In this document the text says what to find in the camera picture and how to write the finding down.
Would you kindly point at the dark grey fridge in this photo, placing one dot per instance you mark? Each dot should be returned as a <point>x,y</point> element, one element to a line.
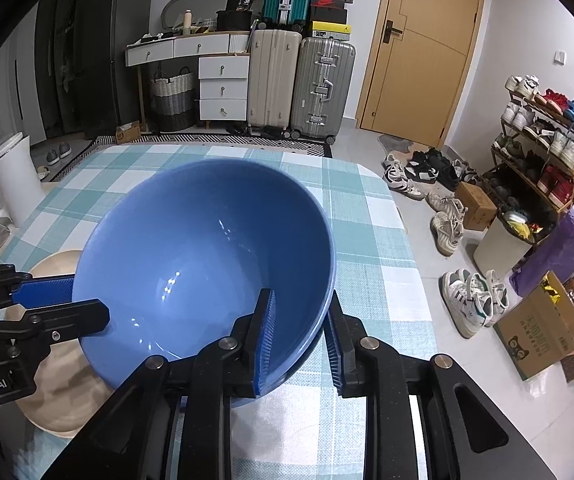
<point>112,60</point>

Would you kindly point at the beige suitcase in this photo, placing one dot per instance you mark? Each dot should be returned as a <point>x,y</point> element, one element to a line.
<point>273,80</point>

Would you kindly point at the small cardboard box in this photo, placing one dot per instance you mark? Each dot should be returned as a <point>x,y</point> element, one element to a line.
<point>128,134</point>

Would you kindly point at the dark wardrobe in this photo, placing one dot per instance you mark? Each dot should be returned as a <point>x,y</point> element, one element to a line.
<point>57,60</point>

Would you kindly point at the large printed cardboard box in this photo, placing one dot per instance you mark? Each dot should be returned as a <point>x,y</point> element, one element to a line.
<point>537,340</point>

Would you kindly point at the wooden door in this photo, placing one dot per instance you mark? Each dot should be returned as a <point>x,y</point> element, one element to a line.
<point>417,60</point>

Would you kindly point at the woven laundry basket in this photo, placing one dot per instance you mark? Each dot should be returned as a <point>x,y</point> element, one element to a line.
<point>172,100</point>

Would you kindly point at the silver suitcase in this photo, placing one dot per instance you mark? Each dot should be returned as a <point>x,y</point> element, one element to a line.
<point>322,90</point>

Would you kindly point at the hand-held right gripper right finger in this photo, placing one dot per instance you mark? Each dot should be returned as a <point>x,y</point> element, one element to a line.
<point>336,350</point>

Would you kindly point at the oval mirror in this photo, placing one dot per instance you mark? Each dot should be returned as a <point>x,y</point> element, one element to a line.
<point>172,5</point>

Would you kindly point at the white trash bin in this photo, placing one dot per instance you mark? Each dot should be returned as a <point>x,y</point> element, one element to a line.
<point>497,252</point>

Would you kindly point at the cream bottle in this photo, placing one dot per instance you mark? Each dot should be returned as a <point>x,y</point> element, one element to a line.
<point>187,22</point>

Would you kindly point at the grey door mat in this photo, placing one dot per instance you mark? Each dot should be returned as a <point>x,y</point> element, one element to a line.
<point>396,143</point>

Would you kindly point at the purple plastic bag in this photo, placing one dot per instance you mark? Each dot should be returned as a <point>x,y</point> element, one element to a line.
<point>562,255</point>

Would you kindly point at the white electric kettle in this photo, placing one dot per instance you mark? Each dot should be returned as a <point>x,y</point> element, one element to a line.
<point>14,180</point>

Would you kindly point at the cream round plate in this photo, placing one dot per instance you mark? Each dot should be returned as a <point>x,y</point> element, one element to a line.
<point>57,400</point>

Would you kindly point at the white desk with drawers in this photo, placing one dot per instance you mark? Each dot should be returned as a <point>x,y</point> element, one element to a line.
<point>222,92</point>

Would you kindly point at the white light switch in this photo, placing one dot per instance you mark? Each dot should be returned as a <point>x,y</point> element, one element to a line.
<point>560,57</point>

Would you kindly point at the pile of loose shoes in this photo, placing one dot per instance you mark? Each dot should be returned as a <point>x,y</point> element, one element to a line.
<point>447,230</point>

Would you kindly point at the black storage box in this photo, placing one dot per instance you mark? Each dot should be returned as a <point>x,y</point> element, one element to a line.
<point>234,21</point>

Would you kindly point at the dotted rug with striped border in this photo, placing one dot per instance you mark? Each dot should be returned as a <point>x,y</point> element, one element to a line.
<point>267,146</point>

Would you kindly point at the grey slipper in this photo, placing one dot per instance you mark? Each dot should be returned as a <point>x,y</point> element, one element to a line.
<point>52,158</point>
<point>65,150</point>

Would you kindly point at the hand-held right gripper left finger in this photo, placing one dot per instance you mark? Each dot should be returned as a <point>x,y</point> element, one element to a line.
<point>264,345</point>

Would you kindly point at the wooden shoe rack with shoes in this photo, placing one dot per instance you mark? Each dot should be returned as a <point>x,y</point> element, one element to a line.
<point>562,147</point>

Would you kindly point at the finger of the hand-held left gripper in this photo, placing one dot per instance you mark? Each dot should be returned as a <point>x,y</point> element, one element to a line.
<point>42,290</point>
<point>77,317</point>

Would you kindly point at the brown cardboard box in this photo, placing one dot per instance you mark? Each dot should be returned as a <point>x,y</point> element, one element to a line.
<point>477,207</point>

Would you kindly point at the yellow and white shoe box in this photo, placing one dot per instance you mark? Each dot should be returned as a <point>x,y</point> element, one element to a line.
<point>329,31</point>

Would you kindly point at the plain black shoe box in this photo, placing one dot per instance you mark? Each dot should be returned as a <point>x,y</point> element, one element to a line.
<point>327,15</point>

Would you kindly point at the red and black shoe box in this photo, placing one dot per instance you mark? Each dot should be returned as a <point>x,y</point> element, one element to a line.
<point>327,2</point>

